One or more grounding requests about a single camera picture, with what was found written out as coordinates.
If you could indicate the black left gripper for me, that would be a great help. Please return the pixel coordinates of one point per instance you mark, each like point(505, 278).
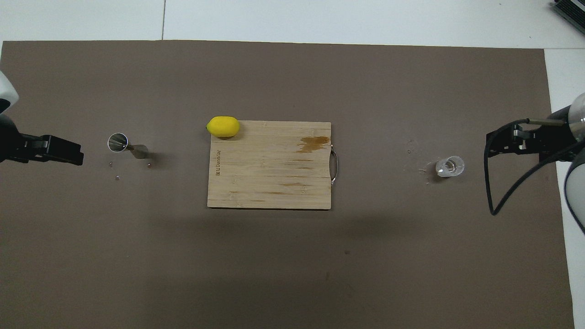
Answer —
point(9, 141)

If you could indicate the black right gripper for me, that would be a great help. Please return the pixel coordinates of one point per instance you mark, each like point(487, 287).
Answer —
point(557, 137)

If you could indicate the steel double jigger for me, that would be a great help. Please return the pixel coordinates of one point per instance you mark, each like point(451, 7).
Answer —
point(118, 142)

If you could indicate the clear glass cup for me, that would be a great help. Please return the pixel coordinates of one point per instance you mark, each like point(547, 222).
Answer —
point(450, 167)

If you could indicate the grey ribbed device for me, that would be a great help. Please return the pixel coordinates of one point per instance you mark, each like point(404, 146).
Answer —
point(573, 11)

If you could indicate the yellow lemon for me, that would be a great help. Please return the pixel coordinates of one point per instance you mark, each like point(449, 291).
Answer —
point(223, 127)

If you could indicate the wooden cutting board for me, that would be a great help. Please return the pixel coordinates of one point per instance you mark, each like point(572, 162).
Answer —
point(274, 173)

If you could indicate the brown table mat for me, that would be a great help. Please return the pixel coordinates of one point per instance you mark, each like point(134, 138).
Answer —
point(292, 274)

